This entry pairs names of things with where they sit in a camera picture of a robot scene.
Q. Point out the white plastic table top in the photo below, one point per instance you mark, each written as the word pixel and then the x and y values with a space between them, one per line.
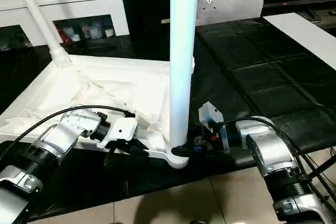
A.
pixel 118 72

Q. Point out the white plastic table leg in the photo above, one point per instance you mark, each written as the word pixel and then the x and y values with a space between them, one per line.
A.
pixel 181 51
pixel 34 11

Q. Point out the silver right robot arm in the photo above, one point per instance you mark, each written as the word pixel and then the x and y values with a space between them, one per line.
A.
pixel 273 150

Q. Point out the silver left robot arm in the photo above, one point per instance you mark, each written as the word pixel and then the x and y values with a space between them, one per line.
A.
pixel 65 134

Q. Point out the black work mat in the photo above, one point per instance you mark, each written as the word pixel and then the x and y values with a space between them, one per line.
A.
pixel 249 72

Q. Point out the black furniture with yellow label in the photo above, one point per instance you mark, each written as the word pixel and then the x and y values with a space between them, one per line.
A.
pixel 147 11

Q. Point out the white flat board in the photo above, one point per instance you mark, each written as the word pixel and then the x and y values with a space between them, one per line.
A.
pixel 302 32

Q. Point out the grey cushion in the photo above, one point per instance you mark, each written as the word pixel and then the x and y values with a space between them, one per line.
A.
pixel 236 1

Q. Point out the white glass-door cabinet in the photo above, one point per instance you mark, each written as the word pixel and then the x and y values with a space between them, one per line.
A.
pixel 86 6

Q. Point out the black bar with red light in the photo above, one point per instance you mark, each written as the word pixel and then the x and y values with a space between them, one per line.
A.
pixel 302 2

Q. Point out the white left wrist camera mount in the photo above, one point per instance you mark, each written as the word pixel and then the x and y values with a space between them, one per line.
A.
pixel 123 128

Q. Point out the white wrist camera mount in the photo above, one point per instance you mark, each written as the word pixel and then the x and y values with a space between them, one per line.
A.
pixel 123 128
pixel 210 113

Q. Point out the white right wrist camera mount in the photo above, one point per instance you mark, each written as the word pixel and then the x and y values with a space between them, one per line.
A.
pixel 210 113

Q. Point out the black metal table frame leg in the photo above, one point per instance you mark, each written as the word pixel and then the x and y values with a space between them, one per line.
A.
pixel 320 169

